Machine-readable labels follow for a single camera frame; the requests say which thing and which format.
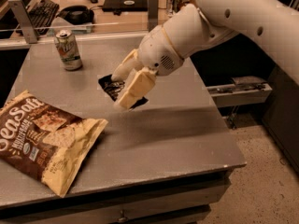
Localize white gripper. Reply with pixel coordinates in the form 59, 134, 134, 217
111, 25, 184, 110

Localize black rxbar chocolate bar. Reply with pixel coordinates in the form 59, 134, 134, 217
98, 75, 148, 109

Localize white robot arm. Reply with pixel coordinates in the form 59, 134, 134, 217
111, 0, 299, 110

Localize brown sea salt chip bag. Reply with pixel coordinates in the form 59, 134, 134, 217
0, 91, 107, 197

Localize green and white soda can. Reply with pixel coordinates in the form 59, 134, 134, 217
54, 30, 82, 71

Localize black laptop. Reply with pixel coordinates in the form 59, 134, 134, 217
102, 0, 148, 12

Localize black headphones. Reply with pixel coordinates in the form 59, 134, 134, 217
58, 6, 94, 25

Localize clear glass jar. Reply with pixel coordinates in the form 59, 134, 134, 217
166, 0, 182, 17

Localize grey side shelf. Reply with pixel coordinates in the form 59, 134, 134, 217
207, 76, 272, 108

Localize black keyboard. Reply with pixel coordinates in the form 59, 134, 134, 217
24, 0, 59, 35

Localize middle metal bracket post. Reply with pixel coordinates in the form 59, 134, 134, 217
148, 0, 159, 31

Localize metal bracket post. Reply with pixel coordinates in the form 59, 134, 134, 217
148, 0, 159, 31
8, 0, 38, 44

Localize grey drawer with handle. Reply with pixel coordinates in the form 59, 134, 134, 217
0, 175, 231, 224

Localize left metal bracket post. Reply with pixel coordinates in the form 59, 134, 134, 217
8, 0, 38, 44

